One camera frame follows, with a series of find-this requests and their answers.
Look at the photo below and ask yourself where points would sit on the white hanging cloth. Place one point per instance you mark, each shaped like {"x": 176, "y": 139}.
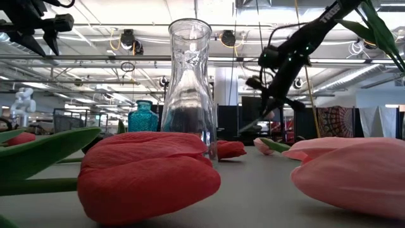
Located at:
{"x": 378, "y": 122}

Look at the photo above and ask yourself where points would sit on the black partition panel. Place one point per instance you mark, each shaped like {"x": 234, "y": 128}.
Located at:
{"x": 228, "y": 120}
{"x": 357, "y": 123}
{"x": 303, "y": 123}

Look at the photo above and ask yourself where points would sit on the black monitor on stand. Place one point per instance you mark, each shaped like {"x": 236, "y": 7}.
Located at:
{"x": 248, "y": 104}

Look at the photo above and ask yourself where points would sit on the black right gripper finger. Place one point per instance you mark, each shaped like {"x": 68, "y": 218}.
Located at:
{"x": 268, "y": 109}

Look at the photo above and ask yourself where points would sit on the red patterned tapestry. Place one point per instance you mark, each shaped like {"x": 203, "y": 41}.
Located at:
{"x": 335, "y": 122}

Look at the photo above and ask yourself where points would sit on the teal textured glass vase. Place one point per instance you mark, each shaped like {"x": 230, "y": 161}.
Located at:
{"x": 142, "y": 120}

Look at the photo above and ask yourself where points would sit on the green plant leaves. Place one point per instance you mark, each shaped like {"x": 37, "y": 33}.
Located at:
{"x": 379, "y": 31}

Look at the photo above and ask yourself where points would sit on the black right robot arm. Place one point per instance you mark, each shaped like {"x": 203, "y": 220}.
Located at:
{"x": 329, "y": 14}

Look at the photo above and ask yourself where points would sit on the pink artificial tulip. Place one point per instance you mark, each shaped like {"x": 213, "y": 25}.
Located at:
{"x": 262, "y": 147}
{"x": 348, "y": 177}

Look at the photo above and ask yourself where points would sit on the red artificial tulip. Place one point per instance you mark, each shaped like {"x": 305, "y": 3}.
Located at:
{"x": 148, "y": 177}
{"x": 231, "y": 149}
{"x": 22, "y": 138}

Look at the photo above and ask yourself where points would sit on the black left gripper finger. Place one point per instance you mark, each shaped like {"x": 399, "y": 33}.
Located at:
{"x": 30, "y": 42}
{"x": 52, "y": 41}

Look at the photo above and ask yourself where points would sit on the tall clear glass carafe vase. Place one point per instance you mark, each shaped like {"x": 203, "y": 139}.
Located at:
{"x": 190, "y": 95}

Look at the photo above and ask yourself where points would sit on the white robot figure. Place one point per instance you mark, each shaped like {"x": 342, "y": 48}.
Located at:
{"x": 23, "y": 101}

